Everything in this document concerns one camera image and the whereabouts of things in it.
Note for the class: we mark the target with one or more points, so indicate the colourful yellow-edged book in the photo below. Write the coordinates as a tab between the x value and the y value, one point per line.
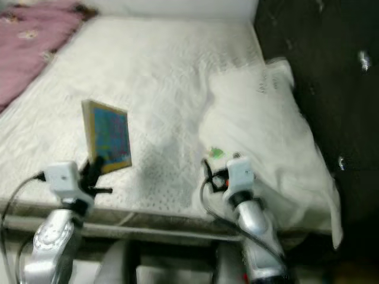
112	136

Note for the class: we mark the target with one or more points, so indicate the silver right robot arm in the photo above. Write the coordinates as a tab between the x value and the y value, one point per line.
257	225

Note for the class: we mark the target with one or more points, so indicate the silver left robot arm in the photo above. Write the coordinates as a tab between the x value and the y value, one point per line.
53	242

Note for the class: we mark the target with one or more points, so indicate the white printed pillow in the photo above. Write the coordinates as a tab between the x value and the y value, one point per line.
266	130

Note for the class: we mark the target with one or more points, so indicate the grey left robot leg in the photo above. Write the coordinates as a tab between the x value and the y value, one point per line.
112	266

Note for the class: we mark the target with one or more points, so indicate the white quilted mattress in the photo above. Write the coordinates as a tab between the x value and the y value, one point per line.
142	71

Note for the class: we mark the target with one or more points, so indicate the purple cartoon print blanket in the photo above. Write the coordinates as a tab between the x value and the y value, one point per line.
29	47

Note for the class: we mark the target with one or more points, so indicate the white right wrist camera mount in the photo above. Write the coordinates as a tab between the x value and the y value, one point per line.
241	173

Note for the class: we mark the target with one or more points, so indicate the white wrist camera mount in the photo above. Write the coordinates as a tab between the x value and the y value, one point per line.
241	173
64	180

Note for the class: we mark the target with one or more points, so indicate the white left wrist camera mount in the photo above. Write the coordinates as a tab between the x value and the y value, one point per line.
64	180

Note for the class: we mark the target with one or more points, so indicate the dark bed frame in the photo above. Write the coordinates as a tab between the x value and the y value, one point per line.
166	234

